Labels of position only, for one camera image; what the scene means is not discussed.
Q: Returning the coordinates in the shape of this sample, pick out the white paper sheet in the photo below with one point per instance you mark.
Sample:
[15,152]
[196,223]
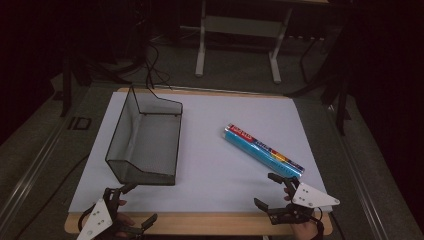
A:
[213,180]

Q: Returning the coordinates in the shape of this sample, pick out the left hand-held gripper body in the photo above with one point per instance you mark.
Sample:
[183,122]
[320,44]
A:
[98,216]

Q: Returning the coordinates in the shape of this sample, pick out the black floor socket plate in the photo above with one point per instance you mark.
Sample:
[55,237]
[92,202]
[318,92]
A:
[80,123]

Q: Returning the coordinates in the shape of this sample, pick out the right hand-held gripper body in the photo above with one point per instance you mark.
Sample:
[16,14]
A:
[311,197]

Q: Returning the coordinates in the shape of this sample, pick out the grey metal floor rail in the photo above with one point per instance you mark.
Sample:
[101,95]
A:
[360,173]
[30,180]

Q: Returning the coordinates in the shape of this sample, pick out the black metal stand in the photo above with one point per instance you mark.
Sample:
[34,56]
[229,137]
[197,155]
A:
[340,100]

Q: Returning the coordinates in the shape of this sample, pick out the person's right hand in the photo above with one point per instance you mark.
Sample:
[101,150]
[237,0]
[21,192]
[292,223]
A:
[305,230]

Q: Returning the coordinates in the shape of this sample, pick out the white metal stand frame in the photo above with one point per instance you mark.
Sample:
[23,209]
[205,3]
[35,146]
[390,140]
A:
[241,26]

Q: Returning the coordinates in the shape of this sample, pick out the person's left hand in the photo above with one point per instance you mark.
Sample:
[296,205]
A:
[124,220]

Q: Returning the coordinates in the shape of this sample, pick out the blue roll with colourful label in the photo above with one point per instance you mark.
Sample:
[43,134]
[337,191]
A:
[263,152]

